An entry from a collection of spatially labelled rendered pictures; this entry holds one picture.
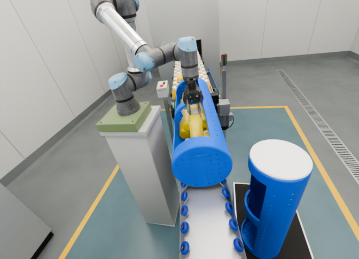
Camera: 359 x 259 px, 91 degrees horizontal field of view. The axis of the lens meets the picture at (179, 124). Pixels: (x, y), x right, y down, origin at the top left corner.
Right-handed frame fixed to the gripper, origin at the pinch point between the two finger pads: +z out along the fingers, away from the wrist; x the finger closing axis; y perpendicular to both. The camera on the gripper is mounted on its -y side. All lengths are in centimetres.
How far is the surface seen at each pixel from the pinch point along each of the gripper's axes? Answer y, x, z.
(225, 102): -80, 32, 41
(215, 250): 50, 2, 34
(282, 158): 16.5, 40.3, 23.3
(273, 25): -439, 228, 33
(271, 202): 28, 33, 42
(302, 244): 21, 68, 112
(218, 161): 23.1, 8.1, 13.5
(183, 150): 22.6, -6.8, 5.6
